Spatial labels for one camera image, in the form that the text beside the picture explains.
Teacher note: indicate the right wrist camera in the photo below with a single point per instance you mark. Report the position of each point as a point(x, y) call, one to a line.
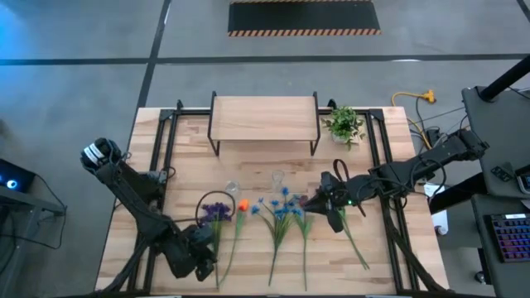
point(328, 182)

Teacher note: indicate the grey desk top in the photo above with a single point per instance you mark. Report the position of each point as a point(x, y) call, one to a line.
point(501, 132)

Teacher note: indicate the black hazard-striped floor mat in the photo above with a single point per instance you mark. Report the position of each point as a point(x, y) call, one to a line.
point(302, 16)

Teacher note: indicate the slim glass vase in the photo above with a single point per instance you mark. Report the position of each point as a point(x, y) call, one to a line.
point(278, 178)

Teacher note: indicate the dark red twin-bud tulip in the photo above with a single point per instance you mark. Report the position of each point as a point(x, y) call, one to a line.
point(352, 240)

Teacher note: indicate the green potted plant white pot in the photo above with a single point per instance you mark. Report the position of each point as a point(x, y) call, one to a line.
point(343, 122)

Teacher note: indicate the backlit computer keyboard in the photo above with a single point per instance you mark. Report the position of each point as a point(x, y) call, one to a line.
point(513, 238)

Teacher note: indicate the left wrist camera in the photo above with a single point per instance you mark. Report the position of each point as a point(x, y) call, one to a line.
point(203, 231)

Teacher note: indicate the small black caster wheel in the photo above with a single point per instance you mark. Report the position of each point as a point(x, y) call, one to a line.
point(481, 277)

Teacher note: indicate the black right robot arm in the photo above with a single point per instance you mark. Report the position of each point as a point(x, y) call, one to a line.
point(414, 165)

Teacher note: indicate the white object beside table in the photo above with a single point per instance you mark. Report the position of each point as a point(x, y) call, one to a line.
point(441, 219)

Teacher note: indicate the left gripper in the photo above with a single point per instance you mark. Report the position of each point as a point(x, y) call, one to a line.
point(192, 254)

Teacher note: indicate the dark grey keyboard desk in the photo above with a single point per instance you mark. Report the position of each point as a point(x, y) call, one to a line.
point(480, 248)

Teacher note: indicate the wide ribbed glass jar vase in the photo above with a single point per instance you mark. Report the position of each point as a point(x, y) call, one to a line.
point(233, 188)

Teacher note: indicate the grey side stand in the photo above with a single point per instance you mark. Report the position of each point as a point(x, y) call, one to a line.
point(25, 198)

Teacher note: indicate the black power strip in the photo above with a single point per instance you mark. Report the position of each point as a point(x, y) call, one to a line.
point(433, 136)

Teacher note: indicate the small screen device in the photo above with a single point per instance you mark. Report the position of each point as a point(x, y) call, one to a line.
point(525, 180)

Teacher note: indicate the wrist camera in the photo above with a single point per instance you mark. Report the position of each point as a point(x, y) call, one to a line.
point(328, 182)
point(203, 231)

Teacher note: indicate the wooden shelf black metal legs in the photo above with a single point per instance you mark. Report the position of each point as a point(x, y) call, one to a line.
point(265, 118)

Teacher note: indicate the purple artificial flower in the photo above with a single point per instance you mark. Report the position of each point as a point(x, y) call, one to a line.
point(215, 212)

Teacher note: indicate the black diagonal pole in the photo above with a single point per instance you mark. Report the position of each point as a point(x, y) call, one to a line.
point(505, 78)

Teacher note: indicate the black computer blue light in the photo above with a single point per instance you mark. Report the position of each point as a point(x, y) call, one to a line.
point(16, 176)

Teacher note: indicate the small black remote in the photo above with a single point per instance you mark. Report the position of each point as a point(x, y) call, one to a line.
point(502, 174)

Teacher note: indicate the orange artificial tulip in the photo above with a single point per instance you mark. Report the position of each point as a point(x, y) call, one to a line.
point(243, 205)

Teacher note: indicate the blue artificial flower bunch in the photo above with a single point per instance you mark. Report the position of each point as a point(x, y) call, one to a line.
point(281, 213)

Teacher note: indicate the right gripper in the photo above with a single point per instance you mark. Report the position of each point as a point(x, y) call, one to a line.
point(345, 192)

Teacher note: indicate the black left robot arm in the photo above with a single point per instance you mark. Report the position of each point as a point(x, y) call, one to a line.
point(136, 194)

